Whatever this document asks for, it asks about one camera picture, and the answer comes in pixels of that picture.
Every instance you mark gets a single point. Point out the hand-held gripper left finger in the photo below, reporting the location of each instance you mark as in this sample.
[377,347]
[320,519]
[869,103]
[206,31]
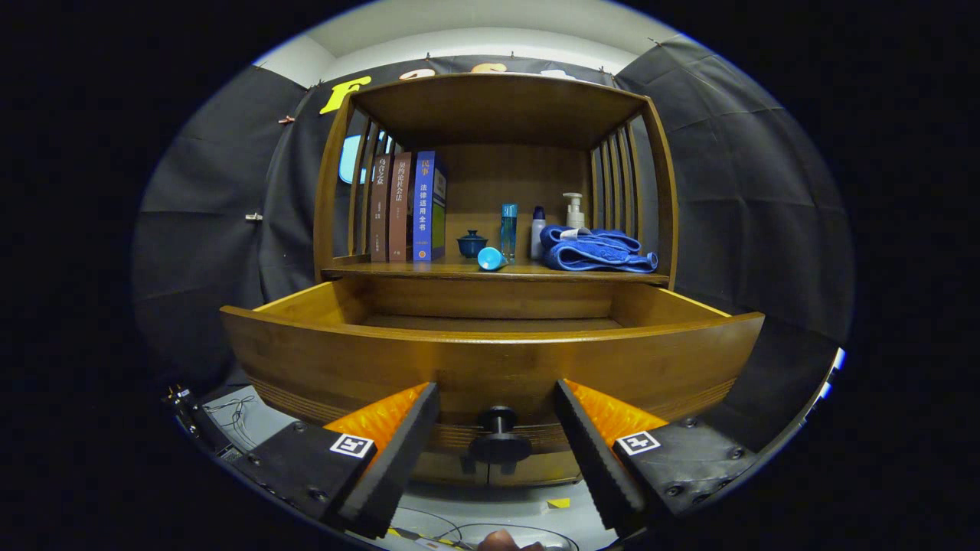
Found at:
[398,451]

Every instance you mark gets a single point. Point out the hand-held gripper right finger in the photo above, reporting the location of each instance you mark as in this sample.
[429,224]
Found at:
[593,451]

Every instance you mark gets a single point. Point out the wooden drawer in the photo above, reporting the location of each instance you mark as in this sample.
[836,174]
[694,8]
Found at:
[383,360]

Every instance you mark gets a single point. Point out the blue and white tube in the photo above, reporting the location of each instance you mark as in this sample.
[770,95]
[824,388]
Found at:
[490,259]

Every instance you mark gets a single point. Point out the wooden cabinet door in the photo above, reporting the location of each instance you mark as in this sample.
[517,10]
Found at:
[442,468]
[545,467]

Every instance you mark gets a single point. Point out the wooden cabinet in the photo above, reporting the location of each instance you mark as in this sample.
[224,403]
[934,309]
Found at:
[505,184]

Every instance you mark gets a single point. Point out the yellow floor tape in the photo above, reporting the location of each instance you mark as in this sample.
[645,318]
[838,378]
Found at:
[558,503]

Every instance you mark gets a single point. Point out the blue folded towel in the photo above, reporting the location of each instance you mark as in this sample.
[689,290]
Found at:
[597,252]

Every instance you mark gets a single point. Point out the blue lidded teacup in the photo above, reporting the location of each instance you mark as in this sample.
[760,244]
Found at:
[472,245]

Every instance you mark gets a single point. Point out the white bottle with blue cap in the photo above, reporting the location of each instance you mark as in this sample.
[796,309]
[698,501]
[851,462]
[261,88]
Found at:
[538,233]

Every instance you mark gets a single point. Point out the white pump bottle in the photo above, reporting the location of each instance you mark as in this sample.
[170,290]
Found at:
[574,216]

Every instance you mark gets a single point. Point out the brown book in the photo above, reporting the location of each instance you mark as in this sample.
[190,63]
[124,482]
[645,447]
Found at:
[400,214]
[380,214]

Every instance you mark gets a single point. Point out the teal glass bottle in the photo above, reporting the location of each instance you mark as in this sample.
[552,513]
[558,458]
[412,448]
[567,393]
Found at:
[509,229]

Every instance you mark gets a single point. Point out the blue book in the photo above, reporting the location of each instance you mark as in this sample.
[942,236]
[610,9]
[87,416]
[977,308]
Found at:
[423,214]

